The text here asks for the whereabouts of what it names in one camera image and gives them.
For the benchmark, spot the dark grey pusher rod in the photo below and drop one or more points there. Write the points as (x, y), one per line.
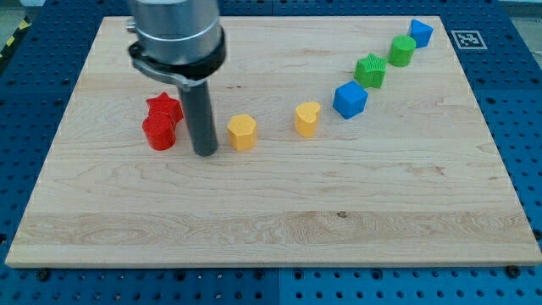
(198, 112)

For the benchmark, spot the yellow hexagon block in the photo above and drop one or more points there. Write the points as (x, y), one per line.
(242, 131)

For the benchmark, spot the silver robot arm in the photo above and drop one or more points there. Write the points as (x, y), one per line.
(181, 43)

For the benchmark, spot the yellow heart block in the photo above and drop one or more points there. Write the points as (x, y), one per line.
(306, 118)

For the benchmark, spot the red star block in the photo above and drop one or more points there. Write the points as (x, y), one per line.
(166, 105)

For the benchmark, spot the red cylinder block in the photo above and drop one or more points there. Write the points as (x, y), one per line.
(159, 131)

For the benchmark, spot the wooden board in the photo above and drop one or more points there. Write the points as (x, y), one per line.
(415, 180)

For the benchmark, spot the blue cube block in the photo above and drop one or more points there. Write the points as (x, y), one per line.
(350, 99)

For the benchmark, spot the green star block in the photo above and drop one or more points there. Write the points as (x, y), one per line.
(370, 71)

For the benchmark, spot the green cylinder block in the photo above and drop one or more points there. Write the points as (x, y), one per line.
(401, 50)

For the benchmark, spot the blue triangle block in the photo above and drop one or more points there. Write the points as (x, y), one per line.
(420, 32)

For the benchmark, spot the white fiducial marker tag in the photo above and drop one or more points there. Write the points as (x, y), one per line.
(468, 40)

